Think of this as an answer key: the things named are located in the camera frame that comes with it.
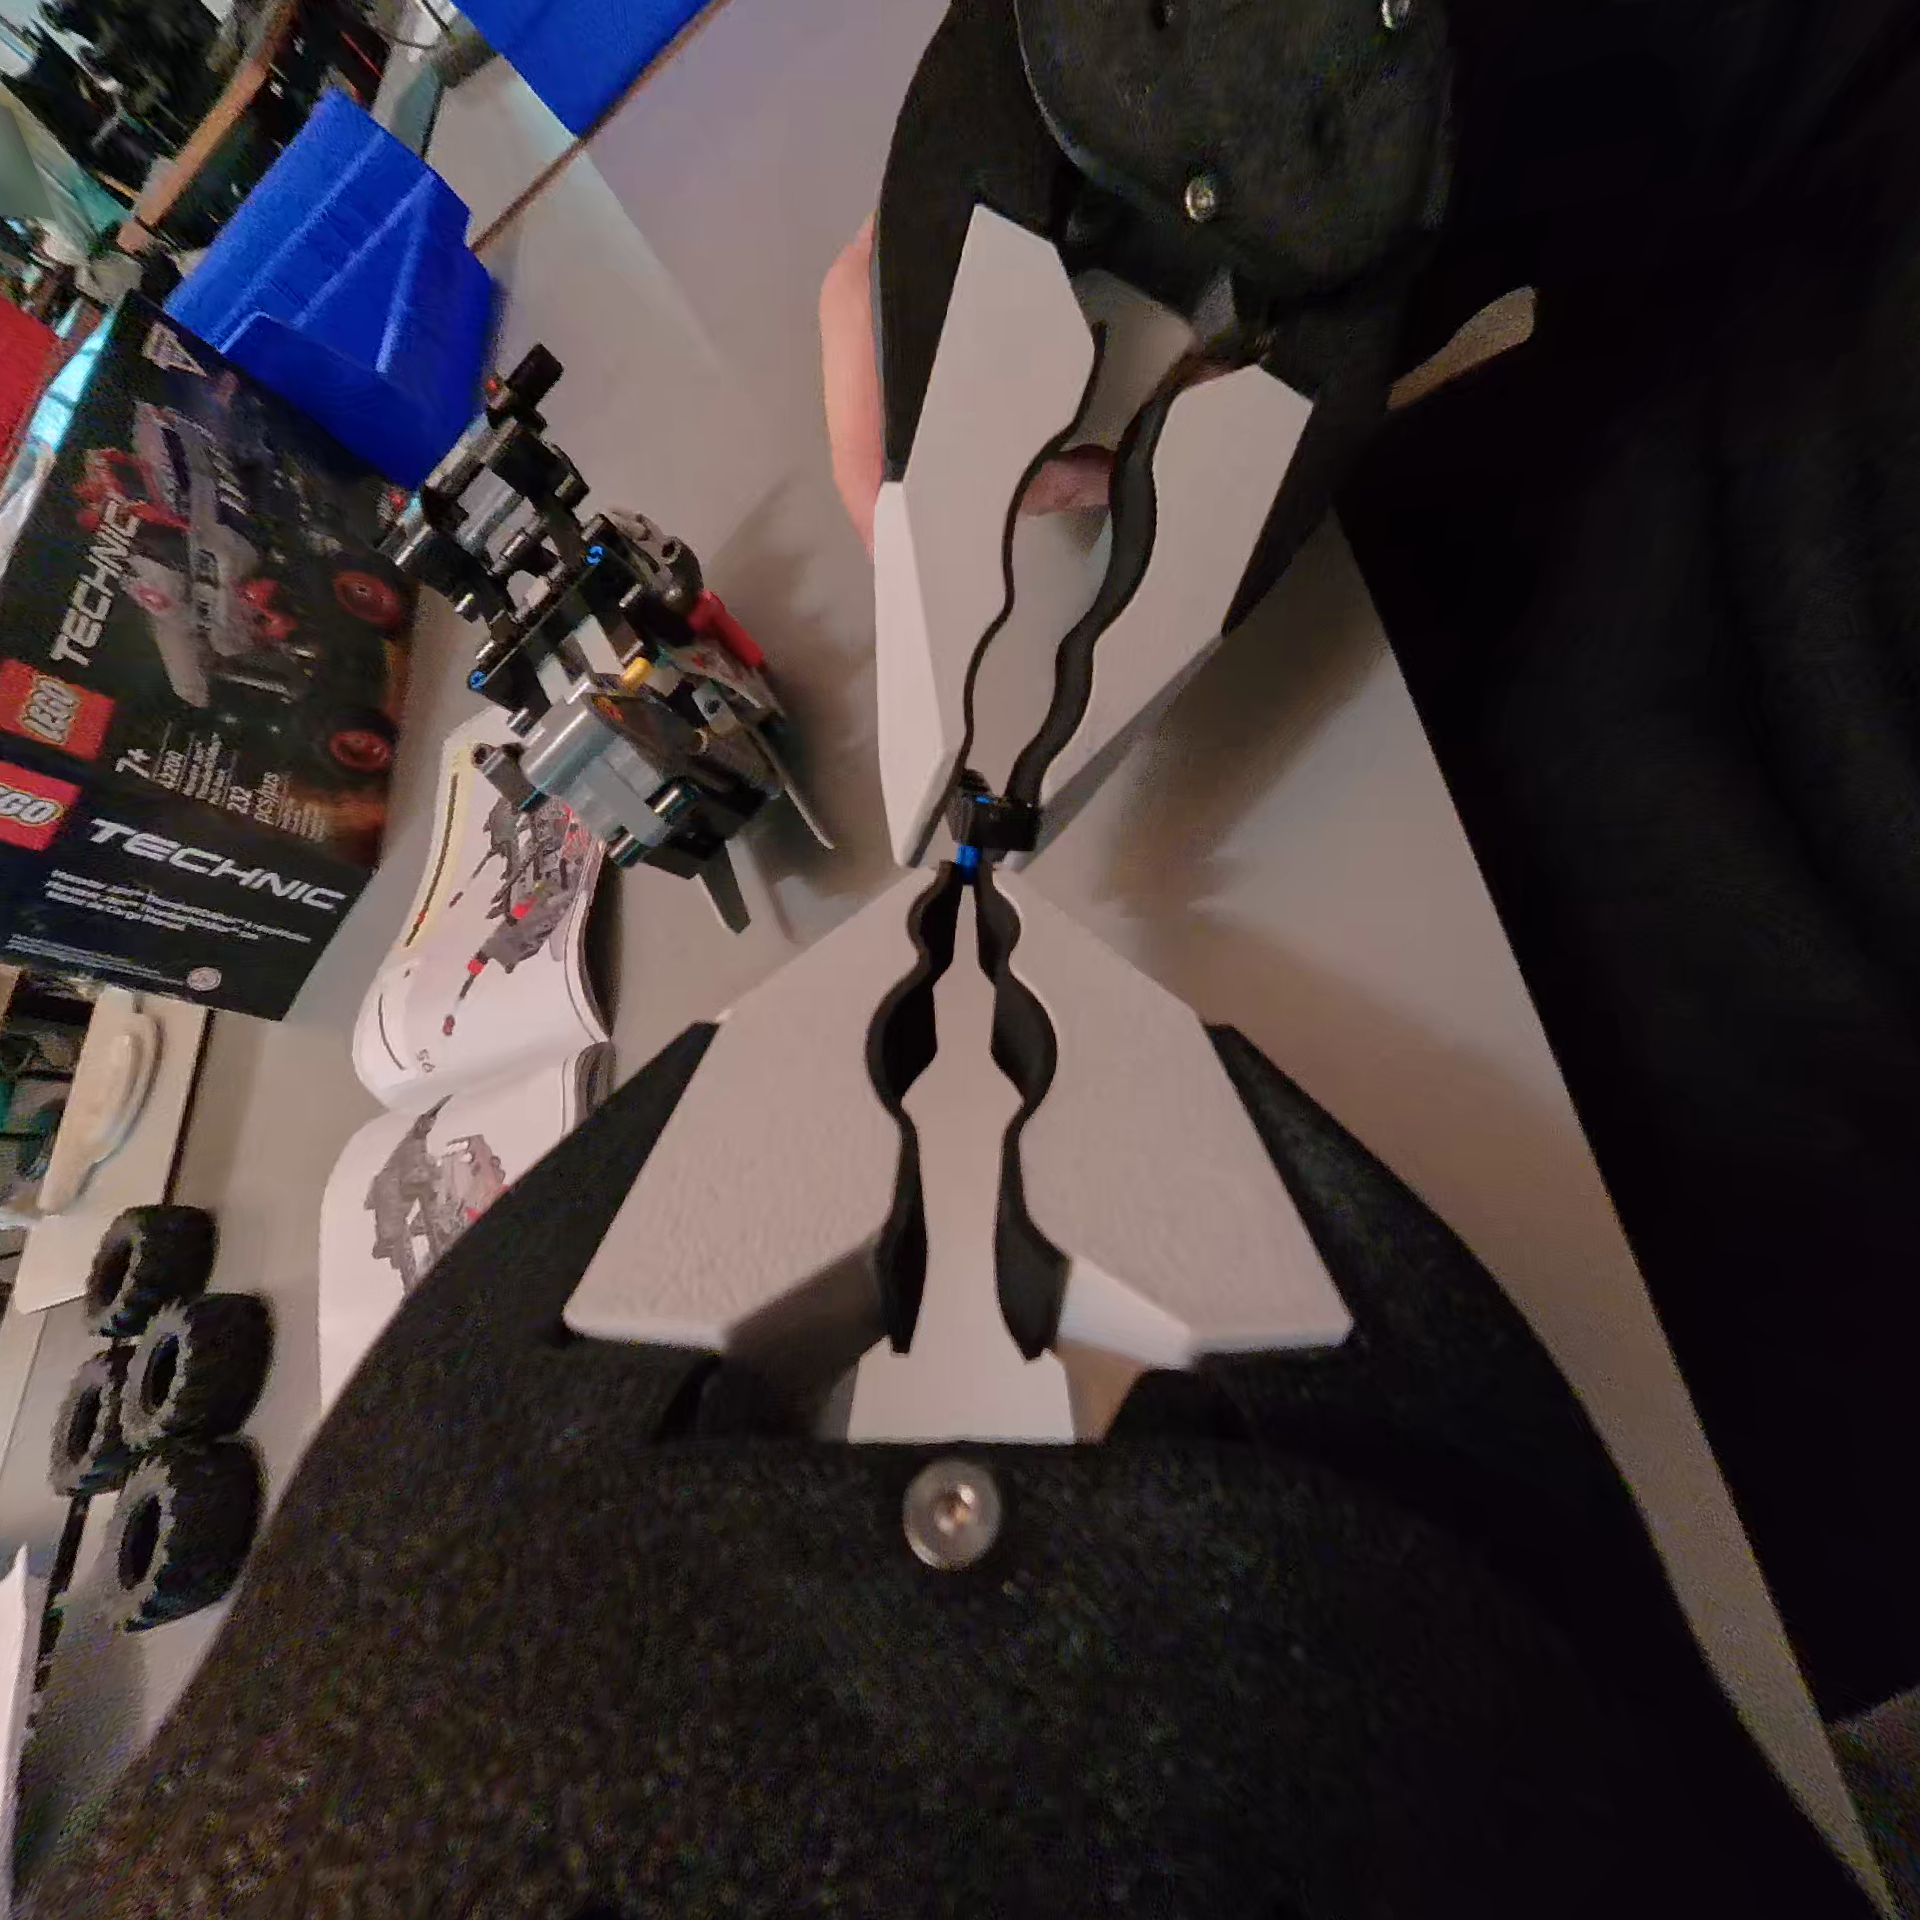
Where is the black connector with blue pin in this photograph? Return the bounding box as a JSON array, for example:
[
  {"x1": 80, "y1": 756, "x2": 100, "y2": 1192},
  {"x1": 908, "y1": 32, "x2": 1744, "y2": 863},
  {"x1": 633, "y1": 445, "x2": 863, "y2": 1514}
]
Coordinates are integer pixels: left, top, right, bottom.
[{"x1": 945, "y1": 770, "x2": 1043, "y2": 877}]

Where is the white paper leaflet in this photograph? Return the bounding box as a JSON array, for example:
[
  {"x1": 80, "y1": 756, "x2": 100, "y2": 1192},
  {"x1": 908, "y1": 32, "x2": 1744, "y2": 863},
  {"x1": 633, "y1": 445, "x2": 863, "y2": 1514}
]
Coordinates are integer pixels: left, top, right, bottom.
[{"x1": 0, "y1": 1545, "x2": 39, "y2": 1801}]

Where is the large blue storage bin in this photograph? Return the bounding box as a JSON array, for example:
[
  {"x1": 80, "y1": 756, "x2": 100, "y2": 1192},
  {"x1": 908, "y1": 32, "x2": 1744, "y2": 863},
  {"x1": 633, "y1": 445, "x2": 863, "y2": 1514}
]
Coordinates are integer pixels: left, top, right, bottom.
[{"x1": 450, "y1": 0, "x2": 710, "y2": 132}]

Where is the person's right hand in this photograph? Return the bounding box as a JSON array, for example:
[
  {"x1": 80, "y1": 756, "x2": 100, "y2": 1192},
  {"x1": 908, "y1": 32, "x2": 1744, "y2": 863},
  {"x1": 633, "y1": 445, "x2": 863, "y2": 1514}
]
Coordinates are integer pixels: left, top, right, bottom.
[{"x1": 821, "y1": 223, "x2": 888, "y2": 552}]

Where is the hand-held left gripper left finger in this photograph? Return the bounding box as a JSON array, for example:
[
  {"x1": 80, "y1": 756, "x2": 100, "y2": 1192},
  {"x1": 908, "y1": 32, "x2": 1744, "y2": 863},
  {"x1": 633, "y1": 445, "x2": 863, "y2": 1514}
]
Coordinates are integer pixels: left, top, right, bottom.
[{"x1": 563, "y1": 874, "x2": 966, "y2": 1443}]

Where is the small blue storage bin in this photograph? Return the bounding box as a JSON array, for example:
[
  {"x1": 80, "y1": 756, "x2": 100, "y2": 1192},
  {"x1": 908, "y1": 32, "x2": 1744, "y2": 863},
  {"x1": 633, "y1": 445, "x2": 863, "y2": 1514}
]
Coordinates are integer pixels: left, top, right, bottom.
[{"x1": 163, "y1": 91, "x2": 498, "y2": 487}]

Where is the person's black clothing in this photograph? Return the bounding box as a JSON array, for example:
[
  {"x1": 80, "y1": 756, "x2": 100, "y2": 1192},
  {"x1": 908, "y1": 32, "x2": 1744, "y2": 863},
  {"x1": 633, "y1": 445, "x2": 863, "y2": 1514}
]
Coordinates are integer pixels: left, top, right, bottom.
[{"x1": 1327, "y1": 0, "x2": 1920, "y2": 1728}]

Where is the black grey toy truck chassis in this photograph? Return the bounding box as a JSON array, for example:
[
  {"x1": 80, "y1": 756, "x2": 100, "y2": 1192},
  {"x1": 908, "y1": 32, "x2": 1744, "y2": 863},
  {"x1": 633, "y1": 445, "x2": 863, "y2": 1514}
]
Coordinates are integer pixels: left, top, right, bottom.
[{"x1": 375, "y1": 347, "x2": 838, "y2": 934}]

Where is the black toy set box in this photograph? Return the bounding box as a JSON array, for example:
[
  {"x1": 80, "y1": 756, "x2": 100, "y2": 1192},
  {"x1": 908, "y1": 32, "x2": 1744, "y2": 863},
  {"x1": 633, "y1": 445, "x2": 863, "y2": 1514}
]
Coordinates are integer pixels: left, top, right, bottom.
[{"x1": 0, "y1": 290, "x2": 415, "y2": 1023}]

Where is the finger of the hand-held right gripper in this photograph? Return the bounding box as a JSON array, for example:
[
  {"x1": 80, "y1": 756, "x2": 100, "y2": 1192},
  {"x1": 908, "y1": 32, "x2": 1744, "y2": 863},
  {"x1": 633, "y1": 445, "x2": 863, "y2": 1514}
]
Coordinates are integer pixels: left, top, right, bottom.
[
  {"x1": 1027, "y1": 273, "x2": 1327, "y2": 848},
  {"x1": 873, "y1": 201, "x2": 1110, "y2": 868}
]

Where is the white board stand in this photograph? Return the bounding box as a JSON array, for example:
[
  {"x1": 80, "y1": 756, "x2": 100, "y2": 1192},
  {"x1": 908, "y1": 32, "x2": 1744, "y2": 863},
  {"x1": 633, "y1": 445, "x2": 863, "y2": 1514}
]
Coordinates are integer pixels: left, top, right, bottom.
[{"x1": 15, "y1": 990, "x2": 212, "y2": 1313}]

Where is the open instruction booklet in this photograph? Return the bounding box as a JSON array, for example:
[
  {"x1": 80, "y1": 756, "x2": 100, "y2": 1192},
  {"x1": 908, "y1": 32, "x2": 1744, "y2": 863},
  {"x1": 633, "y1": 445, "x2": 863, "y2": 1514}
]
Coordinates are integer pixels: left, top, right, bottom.
[{"x1": 317, "y1": 710, "x2": 620, "y2": 1374}]

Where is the red storage bin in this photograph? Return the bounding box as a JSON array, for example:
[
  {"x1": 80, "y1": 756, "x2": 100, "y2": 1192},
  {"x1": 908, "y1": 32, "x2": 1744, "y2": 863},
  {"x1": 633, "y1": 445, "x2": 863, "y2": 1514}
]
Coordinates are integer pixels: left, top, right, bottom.
[{"x1": 0, "y1": 299, "x2": 62, "y2": 466}]

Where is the grey desk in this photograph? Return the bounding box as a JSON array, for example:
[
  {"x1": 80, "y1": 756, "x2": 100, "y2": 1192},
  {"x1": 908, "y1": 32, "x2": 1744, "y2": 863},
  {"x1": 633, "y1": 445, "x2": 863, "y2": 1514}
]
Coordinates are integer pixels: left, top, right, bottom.
[{"x1": 0, "y1": 0, "x2": 1899, "y2": 1912}]

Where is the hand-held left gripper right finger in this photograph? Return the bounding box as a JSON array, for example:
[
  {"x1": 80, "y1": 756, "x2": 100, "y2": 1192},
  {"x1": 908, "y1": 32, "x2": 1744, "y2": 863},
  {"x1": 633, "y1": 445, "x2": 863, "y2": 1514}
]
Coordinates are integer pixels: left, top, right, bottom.
[{"x1": 975, "y1": 874, "x2": 1358, "y2": 1443}]

